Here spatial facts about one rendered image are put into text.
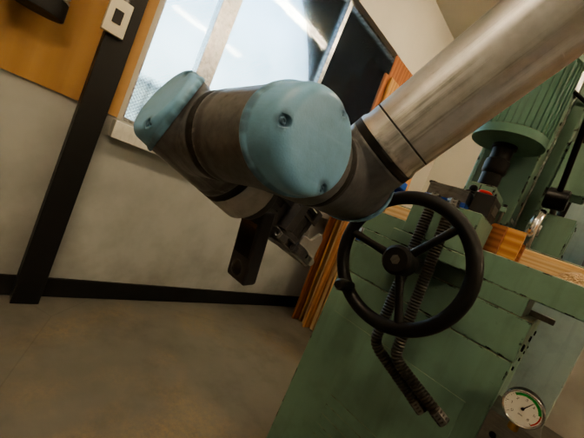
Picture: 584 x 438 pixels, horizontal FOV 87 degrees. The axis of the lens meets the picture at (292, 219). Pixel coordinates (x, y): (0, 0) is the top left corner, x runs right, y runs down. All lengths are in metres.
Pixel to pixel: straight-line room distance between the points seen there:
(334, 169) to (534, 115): 0.78
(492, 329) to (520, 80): 0.55
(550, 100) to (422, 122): 0.70
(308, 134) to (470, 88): 0.16
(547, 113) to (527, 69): 0.66
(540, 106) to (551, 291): 0.45
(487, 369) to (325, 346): 0.39
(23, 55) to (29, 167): 0.40
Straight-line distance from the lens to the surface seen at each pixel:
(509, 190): 1.09
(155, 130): 0.33
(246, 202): 0.38
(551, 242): 1.12
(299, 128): 0.23
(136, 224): 1.72
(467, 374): 0.82
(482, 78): 0.34
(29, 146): 1.59
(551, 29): 0.36
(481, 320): 0.80
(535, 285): 0.79
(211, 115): 0.28
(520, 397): 0.75
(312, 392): 1.00
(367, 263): 0.88
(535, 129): 0.98
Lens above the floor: 0.85
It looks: 4 degrees down
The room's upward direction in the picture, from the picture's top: 23 degrees clockwise
